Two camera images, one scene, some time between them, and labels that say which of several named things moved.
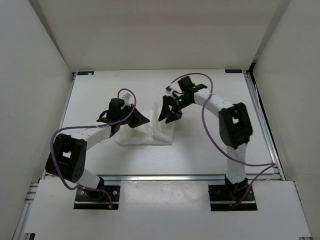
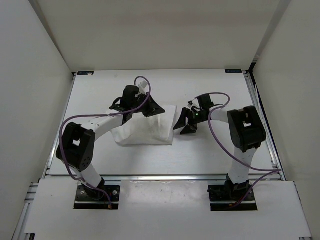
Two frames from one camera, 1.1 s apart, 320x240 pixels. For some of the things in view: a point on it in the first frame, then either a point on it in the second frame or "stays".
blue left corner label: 85,73 stays
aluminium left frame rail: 19,233 stays
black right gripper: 166,113 -> 181,122
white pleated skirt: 154,132 stays
